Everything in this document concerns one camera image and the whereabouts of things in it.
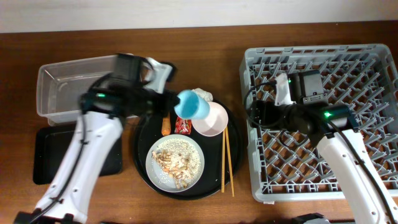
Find grey dishwasher rack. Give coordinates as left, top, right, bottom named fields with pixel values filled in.
left=239, top=44, right=397, bottom=204

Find wooden chopstick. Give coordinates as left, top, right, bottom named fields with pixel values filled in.
left=225, top=127, right=235, bottom=197
left=221, top=129, right=226, bottom=193

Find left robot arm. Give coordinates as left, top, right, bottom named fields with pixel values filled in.
left=14, top=87, right=179, bottom=223

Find black rectangular tray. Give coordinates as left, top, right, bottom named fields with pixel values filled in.
left=32, top=123, right=123, bottom=185

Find rice and peanut leftovers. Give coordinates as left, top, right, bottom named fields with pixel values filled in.
left=150, top=138, right=201, bottom=190

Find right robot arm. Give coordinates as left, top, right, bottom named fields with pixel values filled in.
left=244, top=100, right=397, bottom=223

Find grey plate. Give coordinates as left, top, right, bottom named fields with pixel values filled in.
left=145, top=134, right=205, bottom=194

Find clear plastic bin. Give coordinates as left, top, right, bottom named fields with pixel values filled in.
left=36, top=55, right=116, bottom=126

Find white tissue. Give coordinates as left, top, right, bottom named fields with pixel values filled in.
left=193, top=88, right=213, bottom=102

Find red snack wrapper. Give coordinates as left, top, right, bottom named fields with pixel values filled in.
left=174, top=116, right=192, bottom=135

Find blue cup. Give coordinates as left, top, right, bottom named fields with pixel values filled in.
left=174, top=90, right=210, bottom=119

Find orange carrot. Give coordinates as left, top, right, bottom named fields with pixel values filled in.
left=161, top=114, right=171, bottom=136

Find pink bowl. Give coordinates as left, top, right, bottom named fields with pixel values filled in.
left=192, top=102, right=229, bottom=137

